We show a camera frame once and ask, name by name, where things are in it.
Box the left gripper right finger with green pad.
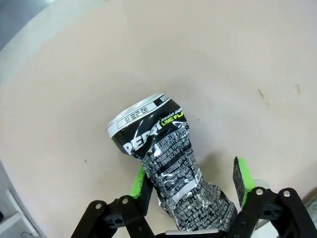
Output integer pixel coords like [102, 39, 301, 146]
[227, 156, 316, 238]

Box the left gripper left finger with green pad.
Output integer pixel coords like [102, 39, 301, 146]
[71, 165, 159, 238]

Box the white shelf unit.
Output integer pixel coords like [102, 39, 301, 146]
[0, 158, 48, 238]

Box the crushed black Pepsi can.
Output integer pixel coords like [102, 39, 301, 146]
[106, 92, 240, 234]

